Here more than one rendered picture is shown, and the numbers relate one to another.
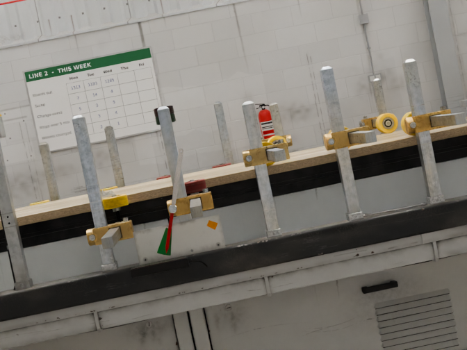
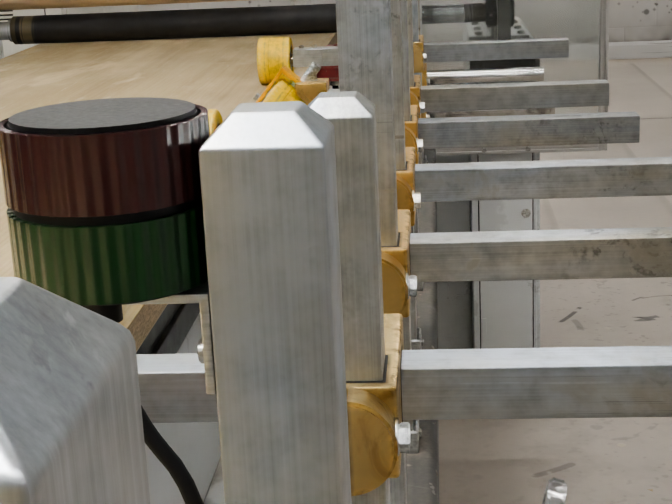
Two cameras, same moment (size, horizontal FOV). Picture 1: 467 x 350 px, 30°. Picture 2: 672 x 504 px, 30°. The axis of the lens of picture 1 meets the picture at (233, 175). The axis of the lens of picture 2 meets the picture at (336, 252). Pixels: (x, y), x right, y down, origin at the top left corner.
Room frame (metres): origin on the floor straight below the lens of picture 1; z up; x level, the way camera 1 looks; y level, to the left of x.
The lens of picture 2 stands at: (2.53, 0.52, 1.20)
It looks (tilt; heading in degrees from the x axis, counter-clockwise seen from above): 16 degrees down; 277
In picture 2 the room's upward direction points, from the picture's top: 3 degrees counter-clockwise
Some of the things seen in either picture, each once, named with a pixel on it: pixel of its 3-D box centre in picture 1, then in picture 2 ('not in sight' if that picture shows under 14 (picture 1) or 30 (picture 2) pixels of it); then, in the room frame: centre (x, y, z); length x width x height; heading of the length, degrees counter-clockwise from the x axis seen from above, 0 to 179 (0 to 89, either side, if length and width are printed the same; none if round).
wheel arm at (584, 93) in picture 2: not in sight; (466, 97); (2.56, -1.13, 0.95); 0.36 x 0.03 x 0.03; 2
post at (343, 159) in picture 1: (340, 145); (374, 297); (2.61, -0.33, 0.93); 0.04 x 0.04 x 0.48; 2
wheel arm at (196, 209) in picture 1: (196, 205); not in sight; (2.51, 0.12, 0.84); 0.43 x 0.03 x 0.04; 2
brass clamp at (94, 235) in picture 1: (110, 232); not in sight; (2.59, 0.39, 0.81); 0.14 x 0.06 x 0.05; 92
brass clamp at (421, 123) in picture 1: (427, 121); (387, 187); (2.62, -0.61, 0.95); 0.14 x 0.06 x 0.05; 92
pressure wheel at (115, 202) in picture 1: (117, 212); not in sight; (2.74, 0.38, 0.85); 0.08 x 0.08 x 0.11
